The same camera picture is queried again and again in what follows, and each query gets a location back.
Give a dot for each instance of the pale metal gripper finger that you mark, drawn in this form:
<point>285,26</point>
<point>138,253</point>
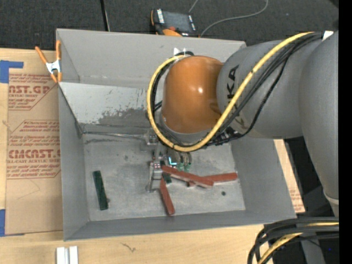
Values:
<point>149,140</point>
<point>154,175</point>

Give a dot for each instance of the dark green flat block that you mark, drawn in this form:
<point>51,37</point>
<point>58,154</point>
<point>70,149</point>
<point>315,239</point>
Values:
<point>100,191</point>
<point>167,178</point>

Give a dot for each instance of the red-brown flat block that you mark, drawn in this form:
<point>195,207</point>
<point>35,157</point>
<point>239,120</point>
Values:
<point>187,176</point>
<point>167,199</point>
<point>224,177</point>

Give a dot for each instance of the grey metal bin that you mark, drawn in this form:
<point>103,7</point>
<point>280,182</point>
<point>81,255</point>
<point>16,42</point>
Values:
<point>123,153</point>

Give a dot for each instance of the brown cardboard board red print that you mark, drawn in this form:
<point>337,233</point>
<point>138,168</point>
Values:
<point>33,197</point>

